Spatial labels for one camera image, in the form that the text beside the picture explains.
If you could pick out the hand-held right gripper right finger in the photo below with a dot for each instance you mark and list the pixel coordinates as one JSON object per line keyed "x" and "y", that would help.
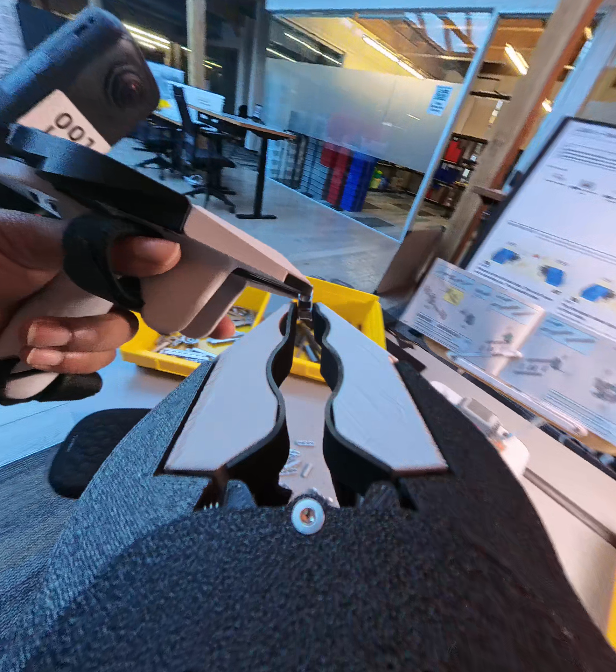
{"x": 381, "y": 420}

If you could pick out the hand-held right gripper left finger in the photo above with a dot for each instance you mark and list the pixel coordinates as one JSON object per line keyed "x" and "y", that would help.
{"x": 224, "y": 420}

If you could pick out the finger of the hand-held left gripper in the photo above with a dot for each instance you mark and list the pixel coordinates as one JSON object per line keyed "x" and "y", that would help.
{"x": 224, "y": 246}

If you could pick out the grey desk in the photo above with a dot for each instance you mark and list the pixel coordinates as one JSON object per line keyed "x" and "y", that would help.
{"x": 14, "y": 425}

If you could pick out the person's left hand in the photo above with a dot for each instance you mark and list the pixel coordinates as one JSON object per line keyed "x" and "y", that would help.
{"x": 14, "y": 273}

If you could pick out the far left yellow bin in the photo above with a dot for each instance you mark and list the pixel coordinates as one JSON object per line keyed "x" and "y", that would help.
{"x": 192, "y": 346}

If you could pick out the scattered chrome beams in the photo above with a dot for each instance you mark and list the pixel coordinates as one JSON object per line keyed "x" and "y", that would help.
{"x": 297, "y": 456}

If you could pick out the black office chair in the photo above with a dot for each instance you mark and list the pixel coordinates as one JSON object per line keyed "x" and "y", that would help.
{"x": 203, "y": 157}

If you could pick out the grey battery box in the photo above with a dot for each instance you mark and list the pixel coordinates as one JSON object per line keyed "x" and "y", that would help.
{"x": 478, "y": 414}

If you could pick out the stack of grey crates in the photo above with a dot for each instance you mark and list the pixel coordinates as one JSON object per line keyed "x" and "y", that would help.
{"x": 292, "y": 162}

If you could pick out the stack of white boxes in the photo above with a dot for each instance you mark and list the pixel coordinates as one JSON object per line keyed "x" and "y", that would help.
{"x": 192, "y": 94}

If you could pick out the wooden top table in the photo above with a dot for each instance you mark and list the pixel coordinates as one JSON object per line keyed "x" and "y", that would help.
{"x": 245, "y": 123}

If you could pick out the stack of red crates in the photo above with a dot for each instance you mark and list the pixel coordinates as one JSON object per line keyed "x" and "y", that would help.
{"x": 334, "y": 173}

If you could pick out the black mesh pad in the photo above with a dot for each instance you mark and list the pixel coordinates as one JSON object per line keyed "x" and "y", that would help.
{"x": 92, "y": 451}

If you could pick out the blue crate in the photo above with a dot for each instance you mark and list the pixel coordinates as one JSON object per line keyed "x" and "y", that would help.
{"x": 358, "y": 183}

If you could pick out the instruction booklet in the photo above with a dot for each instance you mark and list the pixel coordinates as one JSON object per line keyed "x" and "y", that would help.
{"x": 497, "y": 325}

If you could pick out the black storage shelf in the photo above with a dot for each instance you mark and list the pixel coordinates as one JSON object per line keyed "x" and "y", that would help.
{"x": 457, "y": 168}

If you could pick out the white paper notice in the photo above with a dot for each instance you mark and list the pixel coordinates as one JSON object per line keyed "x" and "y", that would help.
{"x": 439, "y": 99}

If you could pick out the white instruction sheet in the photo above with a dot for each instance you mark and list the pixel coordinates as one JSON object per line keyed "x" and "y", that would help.
{"x": 575, "y": 220}

